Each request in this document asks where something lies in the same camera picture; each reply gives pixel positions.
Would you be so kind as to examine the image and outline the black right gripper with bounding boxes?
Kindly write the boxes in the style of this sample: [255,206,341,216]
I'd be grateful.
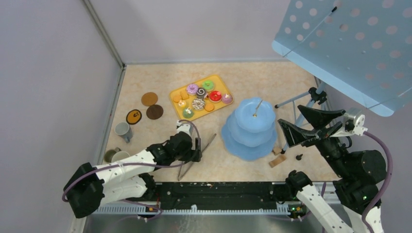
[277,103,349,176]

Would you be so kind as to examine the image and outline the olive green cup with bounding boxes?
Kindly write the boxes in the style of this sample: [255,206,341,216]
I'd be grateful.
[103,147,121,163]

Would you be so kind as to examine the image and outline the round orange biscuit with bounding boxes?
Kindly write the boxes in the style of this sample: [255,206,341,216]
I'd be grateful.
[172,94,182,103]
[204,103,215,112]

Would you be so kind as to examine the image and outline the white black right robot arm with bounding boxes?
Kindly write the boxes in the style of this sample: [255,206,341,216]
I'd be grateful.
[278,105,391,233]

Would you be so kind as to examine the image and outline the sprinkled chocolate donut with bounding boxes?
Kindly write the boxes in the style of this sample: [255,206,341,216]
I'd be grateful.
[191,98,206,111]

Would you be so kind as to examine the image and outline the blue three-tier cake stand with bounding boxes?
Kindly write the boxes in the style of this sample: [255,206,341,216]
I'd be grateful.
[221,97,277,161]

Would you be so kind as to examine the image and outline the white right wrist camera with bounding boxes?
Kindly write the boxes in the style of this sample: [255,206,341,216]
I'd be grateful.
[331,108,368,137]

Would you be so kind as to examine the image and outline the blue perforated board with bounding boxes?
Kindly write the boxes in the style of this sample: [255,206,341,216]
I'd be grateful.
[272,0,412,117]

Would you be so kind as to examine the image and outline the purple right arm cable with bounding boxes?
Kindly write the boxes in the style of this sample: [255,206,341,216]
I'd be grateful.
[361,131,394,233]

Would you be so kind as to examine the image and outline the black yellow round coaster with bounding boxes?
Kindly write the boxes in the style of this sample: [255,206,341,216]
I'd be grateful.
[126,109,142,125]

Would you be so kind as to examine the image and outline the grey mug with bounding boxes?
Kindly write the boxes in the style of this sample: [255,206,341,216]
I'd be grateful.
[115,122,133,143]

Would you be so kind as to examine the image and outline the round orange biscuit left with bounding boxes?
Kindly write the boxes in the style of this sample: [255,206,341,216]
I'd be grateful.
[172,94,182,103]

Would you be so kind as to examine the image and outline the purple frosted donut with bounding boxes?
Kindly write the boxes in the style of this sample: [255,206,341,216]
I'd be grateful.
[186,83,199,96]

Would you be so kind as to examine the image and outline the metal food tongs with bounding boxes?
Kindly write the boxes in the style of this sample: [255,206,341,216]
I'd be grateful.
[177,133,217,182]

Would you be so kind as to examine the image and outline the square orange biscuit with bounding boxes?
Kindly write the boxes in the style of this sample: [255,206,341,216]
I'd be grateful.
[179,90,189,100]

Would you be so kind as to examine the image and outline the green frosted donut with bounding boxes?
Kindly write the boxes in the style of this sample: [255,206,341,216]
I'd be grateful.
[202,80,215,92]

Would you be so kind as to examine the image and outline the yellow serving tray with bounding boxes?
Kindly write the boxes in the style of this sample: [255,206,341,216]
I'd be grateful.
[169,75,234,120]

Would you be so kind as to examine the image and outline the blue metal tripod stand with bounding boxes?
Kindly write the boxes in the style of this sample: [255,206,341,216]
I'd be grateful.
[274,82,328,155]

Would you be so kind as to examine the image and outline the small wooden block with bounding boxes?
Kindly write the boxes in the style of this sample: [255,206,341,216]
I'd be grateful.
[272,147,282,155]

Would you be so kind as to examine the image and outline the small yellow cream cake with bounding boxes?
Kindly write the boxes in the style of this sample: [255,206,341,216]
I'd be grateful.
[178,100,187,108]

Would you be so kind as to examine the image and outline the chocolate swirl roll cake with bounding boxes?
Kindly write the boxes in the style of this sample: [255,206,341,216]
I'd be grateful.
[196,87,207,99]

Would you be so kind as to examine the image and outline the dark brown round coaster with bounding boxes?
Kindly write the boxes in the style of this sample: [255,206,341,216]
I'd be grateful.
[146,104,164,120]

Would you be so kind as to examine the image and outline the cream white cup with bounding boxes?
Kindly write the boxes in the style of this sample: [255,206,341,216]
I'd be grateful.
[111,151,130,163]

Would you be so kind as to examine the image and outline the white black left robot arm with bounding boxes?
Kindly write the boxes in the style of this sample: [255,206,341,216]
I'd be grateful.
[62,132,201,218]

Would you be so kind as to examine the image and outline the white cable duct strip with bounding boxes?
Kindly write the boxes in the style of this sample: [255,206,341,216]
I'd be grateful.
[94,203,290,216]

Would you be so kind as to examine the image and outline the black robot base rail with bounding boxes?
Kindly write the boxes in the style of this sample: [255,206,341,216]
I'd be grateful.
[141,182,303,212]

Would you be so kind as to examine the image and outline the light brown round coaster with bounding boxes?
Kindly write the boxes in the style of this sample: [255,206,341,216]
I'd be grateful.
[141,92,158,106]

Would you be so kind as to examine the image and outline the red frosted donut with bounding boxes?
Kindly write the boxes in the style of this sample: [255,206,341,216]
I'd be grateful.
[208,91,222,103]

